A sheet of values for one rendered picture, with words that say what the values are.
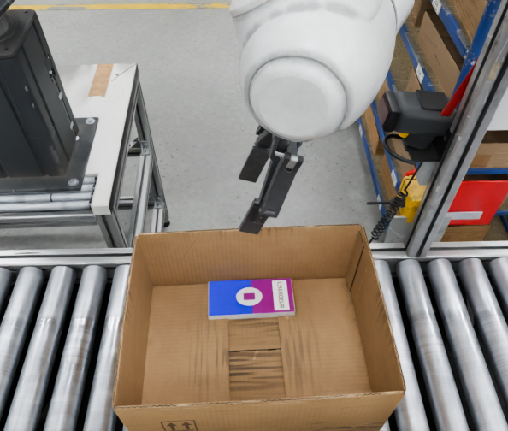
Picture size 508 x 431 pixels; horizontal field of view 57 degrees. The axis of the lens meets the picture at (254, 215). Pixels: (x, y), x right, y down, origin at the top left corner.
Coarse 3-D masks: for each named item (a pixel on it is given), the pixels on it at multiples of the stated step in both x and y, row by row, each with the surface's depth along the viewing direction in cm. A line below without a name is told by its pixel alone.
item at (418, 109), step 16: (384, 96) 78; (400, 96) 76; (416, 96) 77; (432, 96) 77; (384, 112) 77; (400, 112) 75; (416, 112) 75; (432, 112) 75; (384, 128) 77; (400, 128) 76; (416, 128) 76; (432, 128) 77; (448, 128) 77; (416, 144) 81
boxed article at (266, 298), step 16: (224, 288) 90; (240, 288) 90; (256, 288) 90; (272, 288) 90; (288, 288) 90; (224, 304) 88; (240, 304) 88; (256, 304) 88; (272, 304) 88; (288, 304) 88
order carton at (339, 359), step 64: (192, 256) 85; (256, 256) 86; (320, 256) 87; (128, 320) 72; (192, 320) 87; (256, 320) 88; (320, 320) 87; (384, 320) 71; (128, 384) 70; (192, 384) 79; (256, 384) 80; (320, 384) 79; (384, 384) 72
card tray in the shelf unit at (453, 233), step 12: (384, 156) 194; (384, 168) 194; (384, 180) 195; (396, 192) 180; (456, 228) 169; (468, 228) 169; (480, 228) 170; (444, 240) 174; (456, 240) 175; (468, 240) 175; (480, 240) 175
